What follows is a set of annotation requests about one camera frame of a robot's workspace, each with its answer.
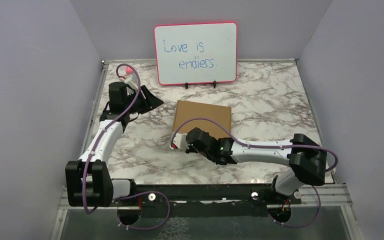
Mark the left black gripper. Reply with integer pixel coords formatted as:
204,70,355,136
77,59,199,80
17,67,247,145
124,84,164,114

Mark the brown cardboard box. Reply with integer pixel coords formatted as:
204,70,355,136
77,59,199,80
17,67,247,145
172,100,232,139

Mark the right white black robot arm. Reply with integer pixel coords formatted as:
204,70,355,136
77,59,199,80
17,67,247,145
177,127,327,204

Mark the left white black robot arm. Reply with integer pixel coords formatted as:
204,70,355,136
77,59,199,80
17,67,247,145
65,82,164,209

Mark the small pink capped bottle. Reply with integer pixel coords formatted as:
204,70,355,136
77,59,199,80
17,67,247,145
124,66,135,76

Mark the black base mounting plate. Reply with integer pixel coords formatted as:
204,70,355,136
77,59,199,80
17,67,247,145
111,183,302,218

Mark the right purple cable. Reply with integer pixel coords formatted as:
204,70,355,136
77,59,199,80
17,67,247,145
170,117,339,229

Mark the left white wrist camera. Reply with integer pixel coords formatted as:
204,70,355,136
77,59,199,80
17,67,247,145
123,73,138,94

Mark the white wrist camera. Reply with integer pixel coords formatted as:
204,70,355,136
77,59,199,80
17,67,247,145
123,73,138,94
170,132,188,151

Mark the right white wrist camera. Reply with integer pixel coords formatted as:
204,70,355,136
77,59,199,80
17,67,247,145
170,132,188,151

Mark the white board with pink frame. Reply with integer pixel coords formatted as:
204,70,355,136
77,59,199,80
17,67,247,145
153,21,238,86

